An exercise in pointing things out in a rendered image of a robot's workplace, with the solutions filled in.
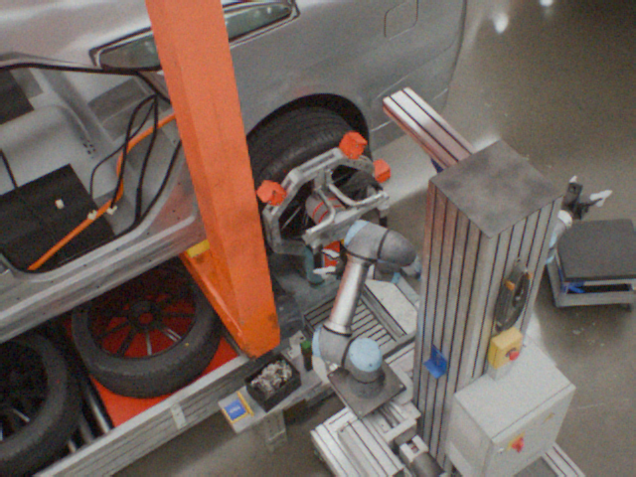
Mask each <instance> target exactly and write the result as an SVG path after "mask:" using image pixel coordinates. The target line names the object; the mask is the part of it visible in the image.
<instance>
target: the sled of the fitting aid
mask: <svg viewBox="0 0 636 477"><path fill-rule="evenodd" d="M340 283H341V280H335V281H333V282H331V283H329V284H328V285H326V286H324V287H321V288H320V289H318V290H316V291H314V292H313V293H311V294H309V295H307V296H306V297H304V298H302V300H300V301H298V303H299V304H300V305H301V306H302V309H303V314H305V313H307V312H309V311H310V310H312V309H314V308H316V307H317V306H319V305H321V304H322V303H325V302H327V301H329V300H330V298H332V297H334V296H336V295H337V293H338V290H339V286H340Z"/></svg>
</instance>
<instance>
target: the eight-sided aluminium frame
mask: <svg viewBox="0 0 636 477"><path fill-rule="evenodd" d="M341 164H342V165H345V166H349V167H353V168H357V169H360V170H363V171H366V172H367V173H369V174H370V175H372V176H373V177H374V178H375V165H374V164H373V163H372V162H371V161H370V160H369V159H368V158H367V157H364V156H360V158H359V159H358V160H355V159H348V157H347V156H346V154H345V153H344V152H343V151H342V150H341V148H334V149H330V151H328V152H326V153H324V154H321V156H319V157H317V158H315V159H313V160H311V161H309V162H307V163H306V164H304V165H302V166H300V167H298V168H297V167H296V168H295V169H294V170H291V171H290V172H289V173H288V174H287V175H286V178H285V179H284V181H283V182H282V185H281V187H282V189H283V190H284V191H285V192H286V193H287V196H286V197H285V198H284V200H283V201H282V203H281V204H280V206H274V205H270V204H268V205H267V206H265V209H264V210H262V217H263V218H264V223H265V229H266V235H267V242H268V244H269V246H270V247H271V248H272V249H273V251H274V252H278V253H287V254H295V255H302V256H304V251H303V249H304V247H305V244H304V243H303V242H302V240H297V239H289V238H281V237H280V232H279V225H278V218H279V217H280V215H281V214H282V212H283V210H284V209H285V207H286V206H287V205H288V203H289V202H290V200H291V199H292V198H294V196H295V195H296V193H297V192H298V190H299V189H300V188H301V186H302V185H303V183H305V182H307V181H309V180H311V179H312V178H313V177H315V176H317V175H320V174H322V173H325V172H326V171H328V170H331V169H333V168H335V167H336V166H338V165H341ZM374 194H375V189H374V188H373V187H372V186H368V187H366V188H365V189H362V190H361V191H360V193H359V195H358V196H357V197H356V199H355V200H354V201H362V200H364V199H366V198H368V197H370V196H372V195H374ZM318 239H319V240H321V242H323V246H324V247H325V246H327V245H329V244H331V243H332V242H334V241H333V240H332V239H331V238H330V237H329V236H328V235H324V236H322V237H319V238H318Z"/></svg>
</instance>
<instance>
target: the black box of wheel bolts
mask: <svg viewBox="0 0 636 477"><path fill-rule="evenodd" d="M300 374H301V373H300V372H299V371H298V370H297V369H296V367H295V366H293V365H292V364H291V363H290V362H289V361H288V360H287V359H286V358H285V357H284V356H283V355H282V353H281V352H280V351H279V352H278V354H277V355H275V356H274V357H273V358H271V359H270V360H269V361H267V362H266V363H264V364H263V365H261V366H260V367H259V368H257V369H256V370H255V371H253V372H252V373H251V374H249V375H248V376H247V377H246V379H244V380H243V381H244V383H245V386H246V390H247V392H248V393H249V394H250V396H251V397H252V398H253V399H254V400H255V401H256V403H257V404H258V405H259V406H260V408H261V409H262V410H263V411H264V412H265V413H268V412H270V411H271V410H273V409H274V408H275V407H276V406H278V405H279V403H280V402H281V401H283V400H284V399H285V398H287V397H288V396H289V395H291V394H292V393H293V392H295V391H297V390H298V389H299V388H300V387H302V383H301V375H300Z"/></svg>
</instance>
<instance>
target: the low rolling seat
mask: <svg viewBox="0 0 636 477"><path fill-rule="evenodd" d="M544 270H547V271H548V272H549V276H550V280H551V285H552V289H553V294H554V296H553V297H552V299H551V305H552V306H553V307H554V308H558V309H562V308H563V307H564V306H569V305H590V304H611V303H621V306H622V308H623V309H624V310H626V311H628V313H630V311H632V310H633V309H634V304H633V302H636V233H635V230H634V226H633V223H632V220H631V219H622V220H602V221H582V222H573V223H572V224H571V225H570V228H568V229H567V230H566V231H565V232H564V233H563V234H562V236H561V237H560V238H559V240H558V244H557V245H556V250H555V255H554V257H553V259H552V261H550V262H549V263H545V267H544Z"/></svg>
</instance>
